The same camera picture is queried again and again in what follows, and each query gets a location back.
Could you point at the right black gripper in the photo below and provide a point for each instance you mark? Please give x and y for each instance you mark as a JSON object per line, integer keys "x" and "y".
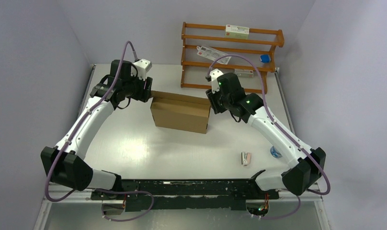
{"x": 212, "y": 97}

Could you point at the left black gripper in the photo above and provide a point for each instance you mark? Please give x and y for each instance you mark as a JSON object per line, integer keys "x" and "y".
{"x": 143, "y": 95}

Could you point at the brown cardboard box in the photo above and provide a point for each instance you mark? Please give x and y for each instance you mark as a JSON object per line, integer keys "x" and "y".
{"x": 180, "y": 112}

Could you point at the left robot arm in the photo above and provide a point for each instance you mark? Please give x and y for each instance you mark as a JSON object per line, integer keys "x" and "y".
{"x": 64, "y": 163}

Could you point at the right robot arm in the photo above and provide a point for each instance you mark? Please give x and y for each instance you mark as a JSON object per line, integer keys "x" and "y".
{"x": 303, "y": 163}

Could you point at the grey white box lower shelf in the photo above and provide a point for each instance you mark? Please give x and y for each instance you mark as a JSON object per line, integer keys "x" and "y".
{"x": 244, "y": 73}

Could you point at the green white box top shelf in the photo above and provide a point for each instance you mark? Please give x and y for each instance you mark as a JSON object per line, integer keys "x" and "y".
{"x": 236, "y": 32}

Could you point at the white plastic packet on shelf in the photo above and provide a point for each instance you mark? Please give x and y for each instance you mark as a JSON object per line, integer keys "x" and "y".
{"x": 213, "y": 54}

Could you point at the orange wooden shelf rack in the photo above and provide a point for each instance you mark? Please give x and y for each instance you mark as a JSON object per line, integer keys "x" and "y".
{"x": 259, "y": 42}

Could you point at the blue small object on shelf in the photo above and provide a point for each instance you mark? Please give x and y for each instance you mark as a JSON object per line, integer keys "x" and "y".
{"x": 265, "y": 58}

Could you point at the pink white small device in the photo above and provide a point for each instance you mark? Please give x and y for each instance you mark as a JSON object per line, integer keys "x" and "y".
{"x": 245, "y": 158}

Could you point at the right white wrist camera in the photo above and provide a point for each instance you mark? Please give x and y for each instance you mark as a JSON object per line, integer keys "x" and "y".
{"x": 212, "y": 78}

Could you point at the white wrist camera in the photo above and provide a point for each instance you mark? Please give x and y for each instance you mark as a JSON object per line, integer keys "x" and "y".
{"x": 212, "y": 78}
{"x": 140, "y": 69}

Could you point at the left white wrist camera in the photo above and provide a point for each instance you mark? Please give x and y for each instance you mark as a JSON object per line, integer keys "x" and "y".
{"x": 140, "y": 69}

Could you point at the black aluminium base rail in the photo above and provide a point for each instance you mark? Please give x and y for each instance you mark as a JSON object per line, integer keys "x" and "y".
{"x": 234, "y": 194}

